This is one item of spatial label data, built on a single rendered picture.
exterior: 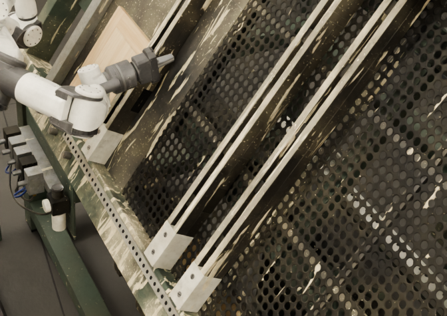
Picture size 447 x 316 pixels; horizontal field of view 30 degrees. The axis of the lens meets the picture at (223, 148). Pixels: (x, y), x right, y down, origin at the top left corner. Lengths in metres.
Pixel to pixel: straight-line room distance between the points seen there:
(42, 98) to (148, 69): 0.41
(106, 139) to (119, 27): 0.41
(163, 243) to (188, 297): 0.19
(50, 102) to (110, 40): 0.70
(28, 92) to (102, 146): 0.48
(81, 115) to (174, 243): 0.44
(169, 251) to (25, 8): 1.02
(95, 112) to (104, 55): 0.68
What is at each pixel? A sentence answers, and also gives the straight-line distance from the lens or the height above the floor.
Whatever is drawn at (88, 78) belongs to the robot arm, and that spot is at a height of 1.26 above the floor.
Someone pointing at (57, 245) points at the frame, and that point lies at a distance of 3.49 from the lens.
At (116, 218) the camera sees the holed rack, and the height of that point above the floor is 0.89.
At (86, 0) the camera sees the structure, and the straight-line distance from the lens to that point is 3.20.
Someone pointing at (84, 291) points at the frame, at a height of 0.18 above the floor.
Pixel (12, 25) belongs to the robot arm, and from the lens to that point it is 2.89.
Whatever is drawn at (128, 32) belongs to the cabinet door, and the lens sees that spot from 2.83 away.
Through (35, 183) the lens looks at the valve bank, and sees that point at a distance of 2.94.
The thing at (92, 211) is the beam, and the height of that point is 0.83.
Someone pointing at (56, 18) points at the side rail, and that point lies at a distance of 3.24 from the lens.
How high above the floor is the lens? 2.65
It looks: 38 degrees down
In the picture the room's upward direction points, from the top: 6 degrees clockwise
